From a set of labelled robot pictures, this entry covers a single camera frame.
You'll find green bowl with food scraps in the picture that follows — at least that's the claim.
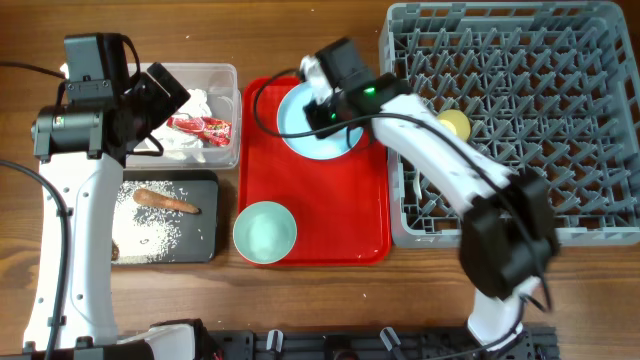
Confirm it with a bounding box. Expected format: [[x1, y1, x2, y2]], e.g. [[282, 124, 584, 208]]
[[233, 201, 298, 265]]

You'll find red plastic serving tray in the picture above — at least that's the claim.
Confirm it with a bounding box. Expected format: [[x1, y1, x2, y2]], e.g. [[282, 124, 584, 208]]
[[238, 76, 392, 266]]

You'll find spilled white rice pile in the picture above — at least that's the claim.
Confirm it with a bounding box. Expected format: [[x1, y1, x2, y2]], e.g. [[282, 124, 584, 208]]
[[112, 180, 213, 265]]

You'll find clear plastic storage bin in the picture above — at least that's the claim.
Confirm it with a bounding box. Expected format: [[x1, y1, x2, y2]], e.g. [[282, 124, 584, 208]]
[[127, 63, 242, 169]]

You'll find white paper napkin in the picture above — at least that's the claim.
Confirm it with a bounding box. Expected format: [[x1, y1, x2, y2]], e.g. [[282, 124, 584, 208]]
[[127, 125, 206, 167]]

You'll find small brown food piece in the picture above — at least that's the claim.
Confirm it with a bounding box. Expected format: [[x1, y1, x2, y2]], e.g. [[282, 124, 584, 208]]
[[111, 242, 120, 262]]

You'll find white plastic spoon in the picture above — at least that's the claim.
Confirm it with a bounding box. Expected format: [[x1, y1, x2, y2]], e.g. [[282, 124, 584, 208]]
[[412, 170, 423, 200]]

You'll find light blue plate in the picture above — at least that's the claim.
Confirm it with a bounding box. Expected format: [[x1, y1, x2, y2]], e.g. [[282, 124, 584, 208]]
[[277, 83, 363, 160]]

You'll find black rectangular waste tray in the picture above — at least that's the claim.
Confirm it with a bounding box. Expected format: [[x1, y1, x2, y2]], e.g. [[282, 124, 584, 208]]
[[112, 170, 219, 265]]

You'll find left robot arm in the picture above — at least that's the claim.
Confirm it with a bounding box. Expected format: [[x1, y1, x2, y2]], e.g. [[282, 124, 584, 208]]
[[1, 33, 190, 359]]

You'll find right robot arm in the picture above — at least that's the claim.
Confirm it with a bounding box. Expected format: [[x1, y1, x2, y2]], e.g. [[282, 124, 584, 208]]
[[298, 38, 560, 352]]

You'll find grey plastic dishwasher rack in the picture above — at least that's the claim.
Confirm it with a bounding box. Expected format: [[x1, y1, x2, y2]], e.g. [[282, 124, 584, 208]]
[[379, 1, 639, 246]]

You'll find brown food stick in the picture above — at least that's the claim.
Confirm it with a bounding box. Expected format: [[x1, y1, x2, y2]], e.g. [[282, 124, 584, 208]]
[[133, 188, 201, 214]]

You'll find red snack wrapper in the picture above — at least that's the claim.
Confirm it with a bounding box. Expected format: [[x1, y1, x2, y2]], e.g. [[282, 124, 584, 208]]
[[168, 116, 232, 147]]

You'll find yellow plastic cup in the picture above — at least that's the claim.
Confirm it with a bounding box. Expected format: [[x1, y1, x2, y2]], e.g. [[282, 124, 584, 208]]
[[437, 109, 471, 141]]

